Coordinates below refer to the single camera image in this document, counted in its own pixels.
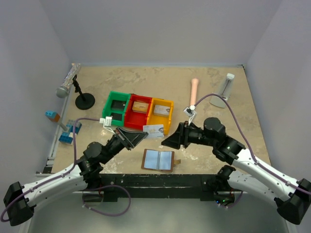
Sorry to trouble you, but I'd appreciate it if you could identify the black credit card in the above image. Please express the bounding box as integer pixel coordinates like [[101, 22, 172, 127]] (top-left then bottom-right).
[[110, 113, 122, 121]]

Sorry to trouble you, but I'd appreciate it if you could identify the white VIP credit card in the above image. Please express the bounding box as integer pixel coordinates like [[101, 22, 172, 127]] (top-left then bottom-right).
[[143, 124, 164, 138]]

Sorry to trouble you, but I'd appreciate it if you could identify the brown leather card holder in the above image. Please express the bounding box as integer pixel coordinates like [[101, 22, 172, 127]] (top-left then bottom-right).
[[141, 149, 181, 172]]

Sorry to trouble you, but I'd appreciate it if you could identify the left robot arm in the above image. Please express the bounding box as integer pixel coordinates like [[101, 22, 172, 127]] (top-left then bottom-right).
[[0, 127, 148, 226]]

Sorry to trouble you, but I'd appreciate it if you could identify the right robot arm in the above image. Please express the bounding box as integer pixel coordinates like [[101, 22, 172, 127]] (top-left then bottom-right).
[[161, 117, 311, 225]]

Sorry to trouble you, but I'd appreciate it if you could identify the orange card stack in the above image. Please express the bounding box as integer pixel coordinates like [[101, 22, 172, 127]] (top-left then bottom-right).
[[132, 101, 149, 114]]

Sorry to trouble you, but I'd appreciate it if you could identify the black card stack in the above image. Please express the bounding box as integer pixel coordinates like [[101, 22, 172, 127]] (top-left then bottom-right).
[[111, 100, 127, 111]]

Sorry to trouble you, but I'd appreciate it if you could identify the red plastic bin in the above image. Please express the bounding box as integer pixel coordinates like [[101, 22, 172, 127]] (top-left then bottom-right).
[[124, 94, 152, 131]]

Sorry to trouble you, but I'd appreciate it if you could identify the green plastic bin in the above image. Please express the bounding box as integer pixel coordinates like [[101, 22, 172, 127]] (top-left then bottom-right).
[[102, 91, 131, 127]]

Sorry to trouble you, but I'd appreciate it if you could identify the yellow plastic bin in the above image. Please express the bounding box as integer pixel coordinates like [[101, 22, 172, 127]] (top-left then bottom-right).
[[146, 98, 174, 135]]

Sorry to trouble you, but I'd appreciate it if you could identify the pink flashlight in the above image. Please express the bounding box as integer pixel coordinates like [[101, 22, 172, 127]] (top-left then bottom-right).
[[190, 78, 199, 105]]

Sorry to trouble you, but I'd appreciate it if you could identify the blue white brick stack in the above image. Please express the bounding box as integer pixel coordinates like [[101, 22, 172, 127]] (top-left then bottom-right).
[[58, 120, 82, 145]]

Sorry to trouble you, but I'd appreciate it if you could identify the black microphone stand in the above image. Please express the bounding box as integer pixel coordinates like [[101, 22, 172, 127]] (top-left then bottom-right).
[[73, 75, 95, 110]]

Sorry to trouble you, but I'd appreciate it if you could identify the blue orange brick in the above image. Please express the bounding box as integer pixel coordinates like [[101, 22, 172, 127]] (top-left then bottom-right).
[[45, 111, 60, 123]]

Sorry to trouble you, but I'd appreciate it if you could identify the silver glitter microphone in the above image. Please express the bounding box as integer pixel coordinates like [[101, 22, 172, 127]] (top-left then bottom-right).
[[56, 63, 82, 99]]

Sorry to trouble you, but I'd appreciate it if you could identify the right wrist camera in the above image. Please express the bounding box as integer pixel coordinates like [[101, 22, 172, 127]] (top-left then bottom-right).
[[183, 105, 197, 125]]

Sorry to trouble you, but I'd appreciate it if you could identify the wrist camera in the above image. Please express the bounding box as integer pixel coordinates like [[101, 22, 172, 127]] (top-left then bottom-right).
[[99, 116, 115, 134], [183, 105, 197, 125]]

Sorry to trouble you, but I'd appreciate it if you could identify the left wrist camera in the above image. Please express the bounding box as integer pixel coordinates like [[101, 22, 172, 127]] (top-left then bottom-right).
[[99, 116, 115, 134]]

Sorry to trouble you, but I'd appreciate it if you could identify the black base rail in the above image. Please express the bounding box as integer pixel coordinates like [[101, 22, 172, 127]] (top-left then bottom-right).
[[85, 174, 239, 201]]

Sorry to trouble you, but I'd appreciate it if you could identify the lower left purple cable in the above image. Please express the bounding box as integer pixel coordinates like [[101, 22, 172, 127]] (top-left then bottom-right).
[[82, 183, 132, 216]]

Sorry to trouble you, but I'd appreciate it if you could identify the grey toy hammer handle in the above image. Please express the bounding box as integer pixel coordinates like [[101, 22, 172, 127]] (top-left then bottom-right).
[[57, 121, 69, 132]]

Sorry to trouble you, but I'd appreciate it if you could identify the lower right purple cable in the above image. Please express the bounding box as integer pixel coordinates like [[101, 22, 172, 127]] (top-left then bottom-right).
[[217, 189, 245, 209]]

